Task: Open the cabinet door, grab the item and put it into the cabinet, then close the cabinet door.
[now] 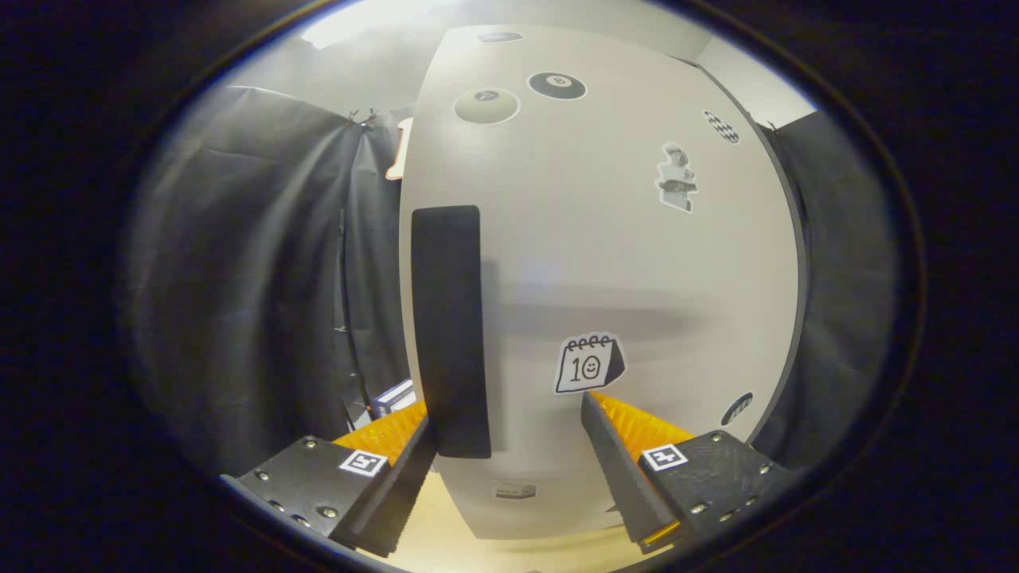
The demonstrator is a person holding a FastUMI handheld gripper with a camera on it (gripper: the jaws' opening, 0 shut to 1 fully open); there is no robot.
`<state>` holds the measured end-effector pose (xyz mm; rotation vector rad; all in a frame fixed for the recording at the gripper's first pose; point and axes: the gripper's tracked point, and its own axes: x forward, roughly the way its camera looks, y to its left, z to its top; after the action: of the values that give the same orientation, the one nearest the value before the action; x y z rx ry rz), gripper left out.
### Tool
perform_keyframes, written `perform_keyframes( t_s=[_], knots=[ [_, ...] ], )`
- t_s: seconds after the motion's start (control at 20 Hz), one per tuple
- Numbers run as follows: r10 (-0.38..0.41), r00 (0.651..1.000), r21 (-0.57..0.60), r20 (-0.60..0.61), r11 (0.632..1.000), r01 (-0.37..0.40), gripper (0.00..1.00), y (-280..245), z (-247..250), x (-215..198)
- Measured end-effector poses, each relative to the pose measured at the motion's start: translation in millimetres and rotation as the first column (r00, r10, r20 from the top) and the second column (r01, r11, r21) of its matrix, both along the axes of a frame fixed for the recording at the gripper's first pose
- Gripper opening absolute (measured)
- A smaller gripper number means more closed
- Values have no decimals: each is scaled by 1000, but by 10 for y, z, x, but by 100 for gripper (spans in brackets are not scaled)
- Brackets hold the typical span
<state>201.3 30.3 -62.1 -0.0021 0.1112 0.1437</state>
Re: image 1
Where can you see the white cabinet door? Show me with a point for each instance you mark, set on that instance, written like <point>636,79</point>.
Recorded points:
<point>597,263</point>

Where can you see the black backdrop cloth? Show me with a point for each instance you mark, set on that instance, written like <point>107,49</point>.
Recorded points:
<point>239,278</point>

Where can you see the dark blue book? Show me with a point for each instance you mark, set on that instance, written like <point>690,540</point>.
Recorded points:
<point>382,406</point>

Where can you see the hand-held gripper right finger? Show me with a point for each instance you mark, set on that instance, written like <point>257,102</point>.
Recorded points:
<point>617,477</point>

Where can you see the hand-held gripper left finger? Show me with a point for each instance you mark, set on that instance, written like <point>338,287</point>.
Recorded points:
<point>402,493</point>

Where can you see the white spine book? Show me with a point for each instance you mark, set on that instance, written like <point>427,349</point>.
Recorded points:
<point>398,392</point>

